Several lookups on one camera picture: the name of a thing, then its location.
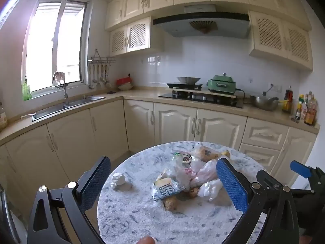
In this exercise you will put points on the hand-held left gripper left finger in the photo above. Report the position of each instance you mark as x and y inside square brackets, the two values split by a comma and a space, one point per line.
[96, 180]

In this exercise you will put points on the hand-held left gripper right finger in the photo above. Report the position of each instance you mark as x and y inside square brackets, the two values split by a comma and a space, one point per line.
[231, 183]

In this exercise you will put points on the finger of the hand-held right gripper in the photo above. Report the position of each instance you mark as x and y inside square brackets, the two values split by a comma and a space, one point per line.
[266, 179]
[299, 169]

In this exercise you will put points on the white tissue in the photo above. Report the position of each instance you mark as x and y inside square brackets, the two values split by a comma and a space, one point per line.
[118, 180]

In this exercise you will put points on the pink white plastic bag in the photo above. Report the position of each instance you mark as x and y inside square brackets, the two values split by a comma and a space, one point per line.
[205, 171]

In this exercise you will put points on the yellow bread piece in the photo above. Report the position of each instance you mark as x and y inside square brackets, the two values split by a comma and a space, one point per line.
[225, 153]

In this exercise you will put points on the brown lumpy chunk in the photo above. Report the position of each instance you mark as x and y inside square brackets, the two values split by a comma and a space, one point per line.
[169, 204]
[194, 193]

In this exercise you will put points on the small printed snack packet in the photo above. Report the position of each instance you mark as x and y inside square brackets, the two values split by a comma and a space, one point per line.
[184, 157]

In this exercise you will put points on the clear plastic bag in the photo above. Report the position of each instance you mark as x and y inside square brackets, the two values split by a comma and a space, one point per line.
[177, 172]

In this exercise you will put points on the yellow white packet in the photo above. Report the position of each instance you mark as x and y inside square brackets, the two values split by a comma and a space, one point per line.
[165, 189]

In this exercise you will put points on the person's left hand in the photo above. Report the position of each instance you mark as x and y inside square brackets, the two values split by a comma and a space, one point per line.
[146, 240]

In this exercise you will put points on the cream cabinet drawer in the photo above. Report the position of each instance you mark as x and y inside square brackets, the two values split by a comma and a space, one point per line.
[265, 133]
[259, 155]

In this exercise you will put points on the cream base cabinets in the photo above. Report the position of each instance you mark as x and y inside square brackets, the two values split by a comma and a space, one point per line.
[76, 137]

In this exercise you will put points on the cluster of condiment bottles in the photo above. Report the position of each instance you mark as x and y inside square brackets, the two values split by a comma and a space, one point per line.
[308, 111]

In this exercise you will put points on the yellow condiment bottle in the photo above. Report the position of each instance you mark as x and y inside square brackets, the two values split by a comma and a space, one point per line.
[285, 106]

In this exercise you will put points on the dark sauce bottle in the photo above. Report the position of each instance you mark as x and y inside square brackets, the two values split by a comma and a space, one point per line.
[287, 99]

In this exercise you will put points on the steel sink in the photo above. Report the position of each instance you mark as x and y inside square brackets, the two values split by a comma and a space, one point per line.
[76, 101]

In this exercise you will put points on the black gas hob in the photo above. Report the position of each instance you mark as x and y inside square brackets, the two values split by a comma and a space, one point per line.
[215, 101]

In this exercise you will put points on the steel faucet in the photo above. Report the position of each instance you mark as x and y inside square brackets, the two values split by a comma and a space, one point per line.
[65, 91]

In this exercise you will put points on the wooden board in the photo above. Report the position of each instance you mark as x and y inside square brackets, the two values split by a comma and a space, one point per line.
[203, 92]

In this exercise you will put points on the white bowl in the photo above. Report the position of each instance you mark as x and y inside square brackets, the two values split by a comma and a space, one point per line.
[125, 87]

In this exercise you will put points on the green electric pot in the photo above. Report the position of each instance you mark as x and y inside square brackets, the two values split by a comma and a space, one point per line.
[221, 83]

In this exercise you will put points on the red food container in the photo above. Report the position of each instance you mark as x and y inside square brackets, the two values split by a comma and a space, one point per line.
[124, 80]

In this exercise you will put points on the row of hanging steel utensils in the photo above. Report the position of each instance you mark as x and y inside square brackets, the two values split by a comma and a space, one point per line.
[99, 76]

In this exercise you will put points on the black induction cooker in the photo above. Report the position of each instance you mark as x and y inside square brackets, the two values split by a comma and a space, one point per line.
[184, 85]

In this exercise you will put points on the shallow steel wok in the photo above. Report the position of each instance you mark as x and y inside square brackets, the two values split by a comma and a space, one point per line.
[188, 79]

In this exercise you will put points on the green dish soap bottle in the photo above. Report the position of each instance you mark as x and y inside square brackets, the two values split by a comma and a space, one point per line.
[26, 91]

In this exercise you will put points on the sliding window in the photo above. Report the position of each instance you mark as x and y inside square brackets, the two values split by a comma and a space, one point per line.
[43, 43]

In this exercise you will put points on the range hood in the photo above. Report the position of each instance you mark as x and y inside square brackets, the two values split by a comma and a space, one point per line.
[172, 28]

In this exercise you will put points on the steel wall rack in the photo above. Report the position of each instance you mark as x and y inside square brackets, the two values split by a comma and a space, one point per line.
[101, 60]

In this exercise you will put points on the cream lattice wall cabinet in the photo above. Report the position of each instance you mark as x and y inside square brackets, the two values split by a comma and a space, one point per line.
[130, 38]
[279, 40]

